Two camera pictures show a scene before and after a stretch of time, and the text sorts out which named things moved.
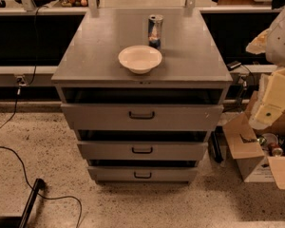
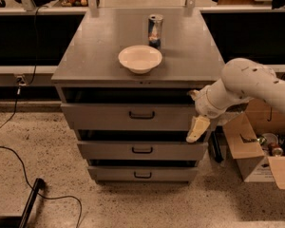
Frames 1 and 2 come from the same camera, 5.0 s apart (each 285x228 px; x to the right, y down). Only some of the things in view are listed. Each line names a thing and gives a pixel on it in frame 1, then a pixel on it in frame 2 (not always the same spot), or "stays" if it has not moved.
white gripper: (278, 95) to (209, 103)
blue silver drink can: (155, 27) stays
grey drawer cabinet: (142, 89) stays
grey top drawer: (142, 117) stays
